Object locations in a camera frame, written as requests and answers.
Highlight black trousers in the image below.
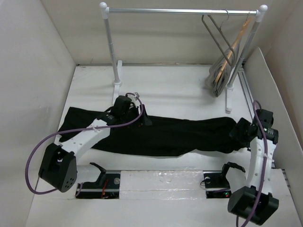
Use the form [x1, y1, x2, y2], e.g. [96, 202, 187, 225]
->
[58, 106, 249, 158]

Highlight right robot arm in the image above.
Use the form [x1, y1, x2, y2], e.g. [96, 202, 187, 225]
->
[219, 109, 279, 226]

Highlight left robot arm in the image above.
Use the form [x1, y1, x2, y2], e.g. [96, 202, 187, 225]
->
[38, 93, 145, 192]

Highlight grey hanging trousers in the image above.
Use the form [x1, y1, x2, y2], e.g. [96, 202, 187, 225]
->
[205, 44, 240, 97]

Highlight wooden hanger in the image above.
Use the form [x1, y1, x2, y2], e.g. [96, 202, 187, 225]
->
[215, 18, 251, 83]

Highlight grey metal hanger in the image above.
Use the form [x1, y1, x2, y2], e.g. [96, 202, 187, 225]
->
[201, 9, 237, 66]

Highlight silver clothes rack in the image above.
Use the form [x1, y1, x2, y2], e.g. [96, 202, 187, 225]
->
[99, 2, 268, 114]

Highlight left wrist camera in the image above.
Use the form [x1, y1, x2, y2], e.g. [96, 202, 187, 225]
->
[110, 96, 139, 118]

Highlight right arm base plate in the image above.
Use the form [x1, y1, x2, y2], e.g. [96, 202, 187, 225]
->
[200, 170, 232, 199]

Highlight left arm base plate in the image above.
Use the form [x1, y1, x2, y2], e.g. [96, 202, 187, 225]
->
[75, 171, 121, 199]

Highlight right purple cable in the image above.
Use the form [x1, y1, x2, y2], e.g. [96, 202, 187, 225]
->
[235, 100, 269, 227]

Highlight purple cable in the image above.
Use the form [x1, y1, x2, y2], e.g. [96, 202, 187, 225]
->
[235, 100, 269, 227]
[25, 92, 144, 195]

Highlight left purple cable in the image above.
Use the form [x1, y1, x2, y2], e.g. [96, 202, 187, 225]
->
[25, 92, 144, 195]

